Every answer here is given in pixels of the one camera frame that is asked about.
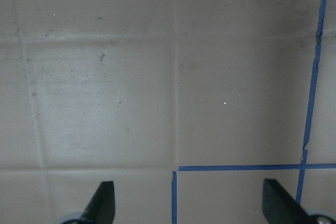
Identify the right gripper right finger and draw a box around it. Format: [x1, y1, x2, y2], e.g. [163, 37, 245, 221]
[262, 178, 335, 224]

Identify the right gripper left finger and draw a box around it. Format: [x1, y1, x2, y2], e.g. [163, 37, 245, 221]
[60, 181, 116, 224]

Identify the brown paper table cover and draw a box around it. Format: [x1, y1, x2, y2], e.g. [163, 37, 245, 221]
[1, 0, 335, 223]

